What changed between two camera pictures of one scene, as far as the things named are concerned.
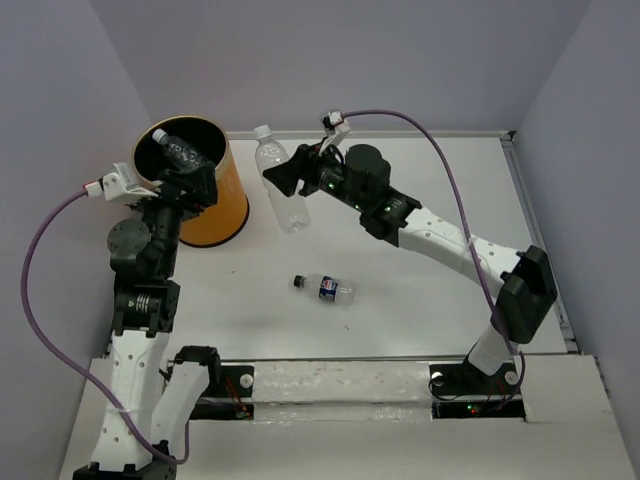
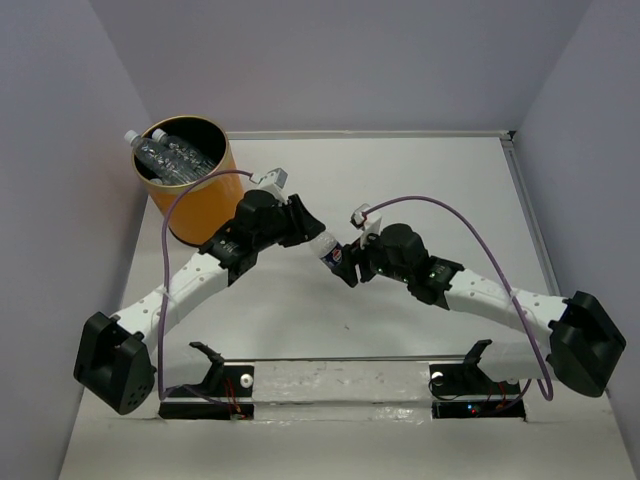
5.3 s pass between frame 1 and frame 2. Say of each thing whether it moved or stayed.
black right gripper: moved
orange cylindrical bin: stayed
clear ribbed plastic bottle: moved
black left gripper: moved
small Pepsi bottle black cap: moved
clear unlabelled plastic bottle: stayed
